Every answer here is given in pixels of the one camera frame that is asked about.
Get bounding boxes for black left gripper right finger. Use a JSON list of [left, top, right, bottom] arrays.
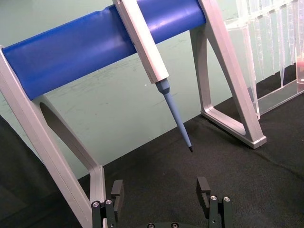
[[196, 176, 234, 228]]

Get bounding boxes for clear tube with pink liquid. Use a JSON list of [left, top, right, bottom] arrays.
[[294, 0, 304, 84]]

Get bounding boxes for silver stand with blue bar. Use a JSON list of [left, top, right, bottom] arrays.
[[0, 0, 267, 228]]

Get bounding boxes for clear conical plastic tube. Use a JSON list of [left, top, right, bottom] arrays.
[[254, 15, 268, 80], [267, 10, 280, 77], [279, 4, 296, 89]]

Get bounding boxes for clear plastic tube rack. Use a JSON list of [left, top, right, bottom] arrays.
[[223, 0, 304, 117]]

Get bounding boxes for black table cloth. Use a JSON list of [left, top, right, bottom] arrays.
[[0, 62, 304, 228]]

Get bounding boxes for white pipette with blue tip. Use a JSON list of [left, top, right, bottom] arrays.
[[112, 0, 194, 153]]

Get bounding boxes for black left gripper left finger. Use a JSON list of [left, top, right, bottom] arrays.
[[91, 179, 125, 228]]

